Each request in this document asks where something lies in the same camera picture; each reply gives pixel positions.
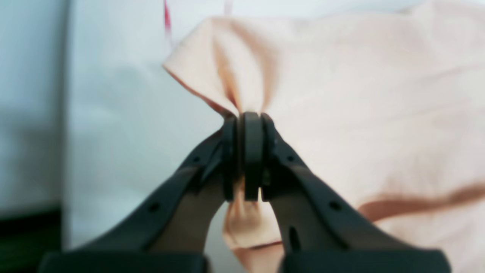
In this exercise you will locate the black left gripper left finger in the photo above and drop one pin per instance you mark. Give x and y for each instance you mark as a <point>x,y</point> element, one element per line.
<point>167,232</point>

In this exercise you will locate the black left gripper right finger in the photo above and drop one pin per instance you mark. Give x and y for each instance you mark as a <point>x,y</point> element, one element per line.
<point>320,232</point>

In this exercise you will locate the peach pink T-shirt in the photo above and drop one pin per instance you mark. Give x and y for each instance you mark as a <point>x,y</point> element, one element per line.
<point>387,108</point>

